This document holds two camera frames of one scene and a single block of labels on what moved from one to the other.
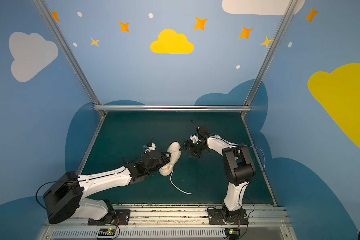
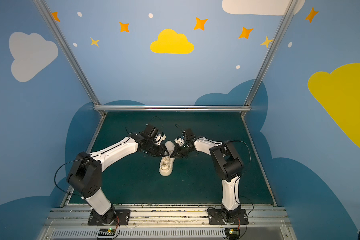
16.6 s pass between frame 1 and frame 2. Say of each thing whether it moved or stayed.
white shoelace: moved
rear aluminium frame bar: stayed
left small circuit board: stayed
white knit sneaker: stayed
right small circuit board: stayed
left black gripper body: moved
